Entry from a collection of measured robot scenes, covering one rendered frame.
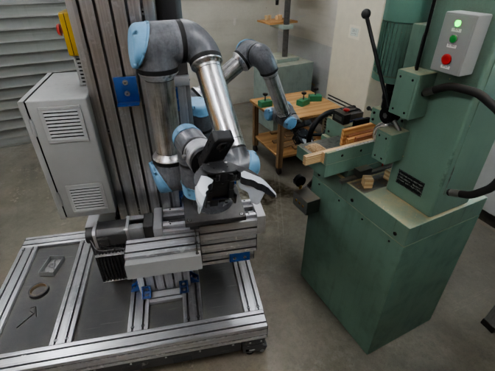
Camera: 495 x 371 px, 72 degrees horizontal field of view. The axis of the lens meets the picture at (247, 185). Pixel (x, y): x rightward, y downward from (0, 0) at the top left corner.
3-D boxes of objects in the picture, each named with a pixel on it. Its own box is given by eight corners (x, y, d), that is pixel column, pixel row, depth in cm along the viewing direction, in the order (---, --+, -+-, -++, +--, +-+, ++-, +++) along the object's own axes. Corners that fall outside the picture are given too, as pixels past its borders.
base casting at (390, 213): (379, 155, 186) (383, 140, 181) (480, 214, 143) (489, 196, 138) (311, 174, 170) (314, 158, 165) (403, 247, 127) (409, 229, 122)
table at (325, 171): (378, 125, 188) (381, 115, 185) (425, 148, 165) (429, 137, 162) (284, 148, 166) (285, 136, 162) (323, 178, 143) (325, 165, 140)
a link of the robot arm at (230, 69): (177, 110, 164) (262, 37, 167) (168, 100, 175) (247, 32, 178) (191, 126, 172) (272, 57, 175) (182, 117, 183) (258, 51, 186)
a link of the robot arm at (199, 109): (193, 134, 161) (190, 106, 153) (183, 124, 171) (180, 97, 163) (216, 129, 166) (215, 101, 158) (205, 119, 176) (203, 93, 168)
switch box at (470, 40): (442, 66, 108) (460, 9, 99) (472, 74, 100) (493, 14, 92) (429, 68, 106) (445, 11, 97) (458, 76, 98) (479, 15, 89)
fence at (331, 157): (426, 135, 163) (429, 125, 160) (428, 137, 162) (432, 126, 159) (323, 163, 141) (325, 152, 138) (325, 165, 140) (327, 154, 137)
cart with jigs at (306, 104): (304, 138, 368) (310, 78, 332) (336, 162, 324) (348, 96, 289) (248, 150, 345) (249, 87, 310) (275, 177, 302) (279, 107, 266)
